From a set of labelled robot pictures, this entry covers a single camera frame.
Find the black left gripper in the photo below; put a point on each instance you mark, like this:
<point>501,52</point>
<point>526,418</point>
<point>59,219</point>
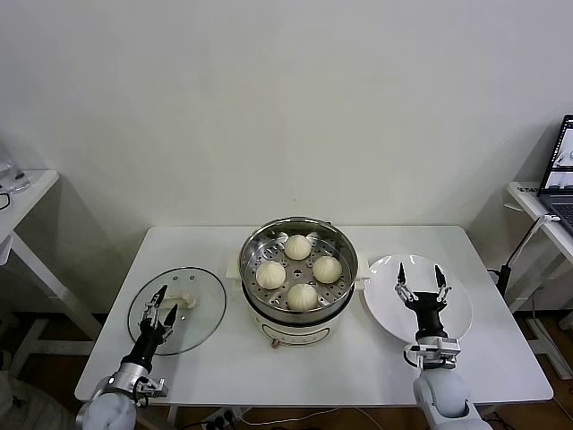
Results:
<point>145,347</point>

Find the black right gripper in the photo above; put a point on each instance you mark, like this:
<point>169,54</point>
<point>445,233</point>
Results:
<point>427,313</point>

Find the white steamed baozi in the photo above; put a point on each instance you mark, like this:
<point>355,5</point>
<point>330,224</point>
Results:
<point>270,275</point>
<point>327,269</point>
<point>296,247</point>
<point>302,297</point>

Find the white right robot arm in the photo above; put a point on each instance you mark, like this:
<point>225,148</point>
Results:
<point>441,398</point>

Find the stainless steel steamer basket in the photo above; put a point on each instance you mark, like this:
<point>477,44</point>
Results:
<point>268,244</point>

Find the white round plate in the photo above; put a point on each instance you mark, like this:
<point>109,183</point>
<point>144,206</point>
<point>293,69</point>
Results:
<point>385,286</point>

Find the white table leg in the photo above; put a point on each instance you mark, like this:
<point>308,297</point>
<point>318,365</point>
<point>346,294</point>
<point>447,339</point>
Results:
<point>173,414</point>

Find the white floor power strip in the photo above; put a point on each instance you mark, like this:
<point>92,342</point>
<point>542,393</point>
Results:
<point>221,417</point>

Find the white side table with laptop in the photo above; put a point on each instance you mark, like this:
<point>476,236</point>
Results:
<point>521,197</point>

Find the cream electric cooker base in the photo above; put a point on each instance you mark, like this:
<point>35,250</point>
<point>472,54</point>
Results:
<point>295,331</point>

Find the dark open laptop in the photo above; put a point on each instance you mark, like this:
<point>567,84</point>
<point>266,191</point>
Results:
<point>559,201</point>

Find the grey fabric heap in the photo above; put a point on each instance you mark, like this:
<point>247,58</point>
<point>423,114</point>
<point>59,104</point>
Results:
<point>27,403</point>

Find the white side table with jar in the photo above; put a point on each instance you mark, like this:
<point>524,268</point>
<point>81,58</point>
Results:
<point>31,192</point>

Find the clear glass jar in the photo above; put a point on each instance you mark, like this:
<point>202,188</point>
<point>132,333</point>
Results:
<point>13,179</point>

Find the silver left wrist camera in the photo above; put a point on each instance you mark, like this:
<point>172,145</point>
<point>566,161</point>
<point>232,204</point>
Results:
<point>152,387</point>

